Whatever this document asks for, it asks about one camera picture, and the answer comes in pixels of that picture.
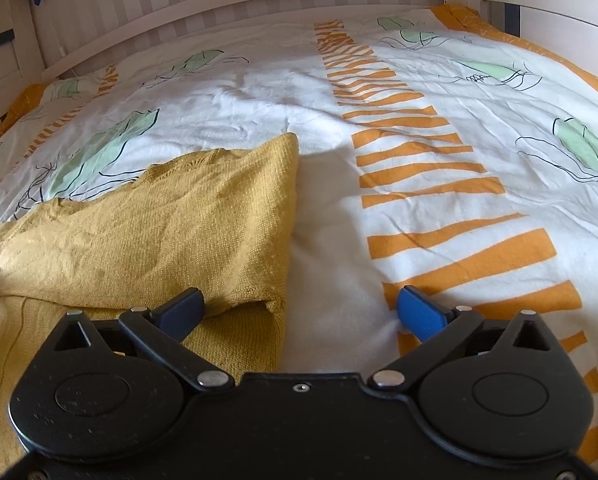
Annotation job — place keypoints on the white wooden bed frame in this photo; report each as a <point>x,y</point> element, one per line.
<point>279,1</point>

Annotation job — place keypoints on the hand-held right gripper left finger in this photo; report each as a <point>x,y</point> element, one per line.
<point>183,310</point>

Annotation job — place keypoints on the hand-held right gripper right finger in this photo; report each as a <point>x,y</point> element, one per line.
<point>419,312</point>

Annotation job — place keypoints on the white printed blanket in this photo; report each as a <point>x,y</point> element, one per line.
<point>429,125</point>

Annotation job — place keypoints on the mustard yellow knit sweater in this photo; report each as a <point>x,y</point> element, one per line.
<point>154,230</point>

